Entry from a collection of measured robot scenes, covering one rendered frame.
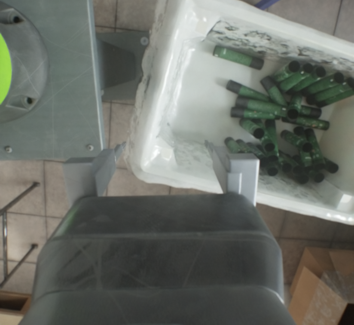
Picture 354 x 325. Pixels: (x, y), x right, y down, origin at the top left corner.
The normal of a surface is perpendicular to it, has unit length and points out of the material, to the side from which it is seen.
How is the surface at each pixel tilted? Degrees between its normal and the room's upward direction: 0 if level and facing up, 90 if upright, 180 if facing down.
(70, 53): 0
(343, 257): 65
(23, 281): 0
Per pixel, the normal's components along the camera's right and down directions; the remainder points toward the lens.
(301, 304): -0.90, -0.01
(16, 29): 0.80, -0.39
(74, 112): 0.02, 0.29
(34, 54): 0.91, 0.01
